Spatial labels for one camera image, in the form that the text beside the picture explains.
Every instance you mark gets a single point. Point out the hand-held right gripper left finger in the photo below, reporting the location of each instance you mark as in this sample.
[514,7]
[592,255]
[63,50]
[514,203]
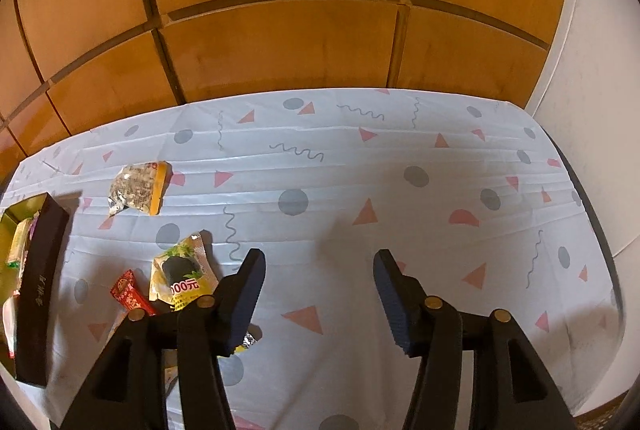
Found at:
[245,305]

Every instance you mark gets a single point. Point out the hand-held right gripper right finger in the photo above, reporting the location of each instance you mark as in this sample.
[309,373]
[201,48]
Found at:
[395,305]

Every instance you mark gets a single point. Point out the dark brown gift box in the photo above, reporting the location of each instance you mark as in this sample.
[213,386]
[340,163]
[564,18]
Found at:
[40,290]

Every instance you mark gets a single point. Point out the cracker packet green ends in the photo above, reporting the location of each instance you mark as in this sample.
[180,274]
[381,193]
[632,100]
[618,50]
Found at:
[19,242]

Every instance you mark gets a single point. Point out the gold plum snack packet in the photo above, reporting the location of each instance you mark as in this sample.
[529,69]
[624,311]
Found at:
[180,270]

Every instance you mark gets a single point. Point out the patterned white tablecloth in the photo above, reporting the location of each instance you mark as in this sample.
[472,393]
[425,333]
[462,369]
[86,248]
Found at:
[400,210]

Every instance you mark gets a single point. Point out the small red patterned snack packet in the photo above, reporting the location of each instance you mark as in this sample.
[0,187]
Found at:
[129,295]

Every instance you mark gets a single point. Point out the clear peanut snack packet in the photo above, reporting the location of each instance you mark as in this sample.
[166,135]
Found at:
[135,190]

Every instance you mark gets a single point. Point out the woven wicker chair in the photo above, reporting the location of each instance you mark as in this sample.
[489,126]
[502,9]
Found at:
[600,422]

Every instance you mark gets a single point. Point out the wooden panelled wardrobe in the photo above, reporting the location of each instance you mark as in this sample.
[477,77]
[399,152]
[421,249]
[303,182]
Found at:
[300,9]

